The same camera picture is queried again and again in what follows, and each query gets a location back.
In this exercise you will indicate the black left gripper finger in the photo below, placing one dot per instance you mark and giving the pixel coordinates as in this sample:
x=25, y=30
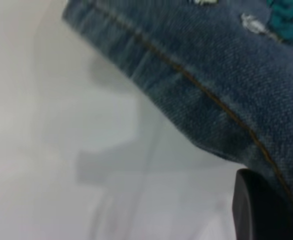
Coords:
x=259, y=215

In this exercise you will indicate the blue denim shorts with print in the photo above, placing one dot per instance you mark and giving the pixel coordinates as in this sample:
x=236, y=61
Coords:
x=211, y=75

